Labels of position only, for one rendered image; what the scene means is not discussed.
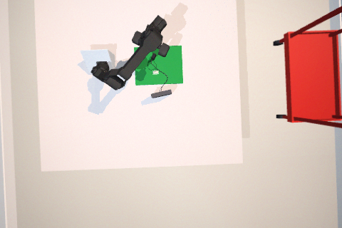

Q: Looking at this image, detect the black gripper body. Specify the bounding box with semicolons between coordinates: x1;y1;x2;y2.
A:
132;31;170;57

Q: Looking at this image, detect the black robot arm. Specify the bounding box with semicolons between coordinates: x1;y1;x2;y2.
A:
91;15;167;90

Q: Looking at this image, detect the green circuit board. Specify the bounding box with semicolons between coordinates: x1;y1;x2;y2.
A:
135;46;183;86

